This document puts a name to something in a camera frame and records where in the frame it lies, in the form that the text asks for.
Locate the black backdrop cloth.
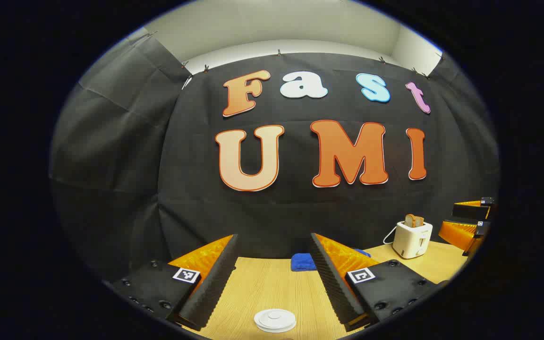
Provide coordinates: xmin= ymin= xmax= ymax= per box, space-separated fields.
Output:
xmin=50 ymin=33 xmax=500 ymax=284

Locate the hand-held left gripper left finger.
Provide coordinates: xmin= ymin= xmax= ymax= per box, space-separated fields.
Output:
xmin=110 ymin=233 xmax=240 ymax=331

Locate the white toaster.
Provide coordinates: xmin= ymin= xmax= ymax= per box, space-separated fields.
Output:
xmin=392 ymin=220 xmax=434 ymax=259

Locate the blue towel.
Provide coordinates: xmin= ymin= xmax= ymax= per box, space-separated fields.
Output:
xmin=291 ymin=248 xmax=372 ymax=272

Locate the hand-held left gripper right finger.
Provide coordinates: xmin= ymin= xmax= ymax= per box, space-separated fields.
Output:
xmin=309 ymin=232 xmax=444 ymax=332

